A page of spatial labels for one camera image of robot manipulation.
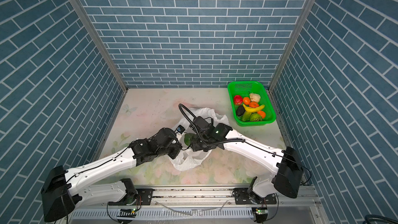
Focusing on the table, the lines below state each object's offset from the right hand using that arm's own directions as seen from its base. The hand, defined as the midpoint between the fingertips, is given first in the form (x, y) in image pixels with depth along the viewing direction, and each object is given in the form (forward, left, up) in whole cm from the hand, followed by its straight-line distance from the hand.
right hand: (191, 143), depth 75 cm
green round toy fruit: (+2, +2, +1) cm, 3 cm away
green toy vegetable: (+27, -31, -11) cm, 42 cm away
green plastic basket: (+52, -31, -11) cm, 61 cm away
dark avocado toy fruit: (+31, -27, -11) cm, 43 cm away
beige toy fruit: (+43, -38, -10) cm, 58 cm away
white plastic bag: (-7, +1, -3) cm, 8 cm away
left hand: (+1, +6, -4) cm, 7 cm away
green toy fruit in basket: (+25, -36, -9) cm, 45 cm away
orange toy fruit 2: (+41, -32, -11) cm, 53 cm away
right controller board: (-24, -36, -21) cm, 48 cm away
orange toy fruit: (+37, -37, -11) cm, 53 cm away
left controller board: (-28, +28, -18) cm, 44 cm away
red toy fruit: (+41, -26, -11) cm, 50 cm away
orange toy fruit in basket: (+30, -42, -12) cm, 53 cm away
